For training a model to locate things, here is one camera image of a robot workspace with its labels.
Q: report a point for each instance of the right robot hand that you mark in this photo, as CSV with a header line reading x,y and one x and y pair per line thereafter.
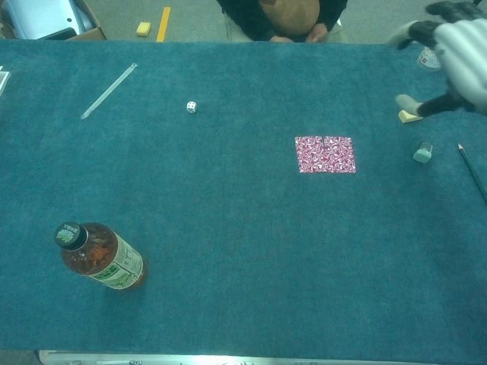
x,y
466,61

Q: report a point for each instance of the small white die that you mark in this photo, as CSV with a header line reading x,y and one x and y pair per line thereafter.
x,y
191,107

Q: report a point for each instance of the pale yellow eraser block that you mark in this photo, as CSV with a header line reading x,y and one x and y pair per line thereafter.
x,y
408,117

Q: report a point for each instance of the mint green small stamp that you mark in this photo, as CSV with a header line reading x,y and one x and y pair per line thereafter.
x,y
422,153

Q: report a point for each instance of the dark pencil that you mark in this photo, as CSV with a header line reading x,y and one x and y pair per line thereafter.
x,y
473,173

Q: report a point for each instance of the red white patterned cloth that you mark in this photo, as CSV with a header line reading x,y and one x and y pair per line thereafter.
x,y
325,154

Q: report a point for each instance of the person in black jacket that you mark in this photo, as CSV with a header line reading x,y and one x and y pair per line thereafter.
x,y
291,17

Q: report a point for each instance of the teal felt table cloth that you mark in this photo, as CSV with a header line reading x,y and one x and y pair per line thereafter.
x,y
243,213

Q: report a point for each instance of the yellow floor tape strip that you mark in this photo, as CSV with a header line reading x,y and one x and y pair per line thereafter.
x,y
163,23

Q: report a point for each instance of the yellow sponge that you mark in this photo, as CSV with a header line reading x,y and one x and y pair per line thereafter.
x,y
143,28

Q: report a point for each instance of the clear plastic tube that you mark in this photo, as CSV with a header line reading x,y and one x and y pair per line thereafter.
x,y
109,91

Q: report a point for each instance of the brown cardboard box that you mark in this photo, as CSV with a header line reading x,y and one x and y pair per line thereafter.
x,y
91,32

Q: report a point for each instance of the amber tea bottle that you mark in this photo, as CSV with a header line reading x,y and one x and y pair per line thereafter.
x,y
102,258

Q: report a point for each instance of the aluminium table edge rail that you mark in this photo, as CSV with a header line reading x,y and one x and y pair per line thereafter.
x,y
228,359

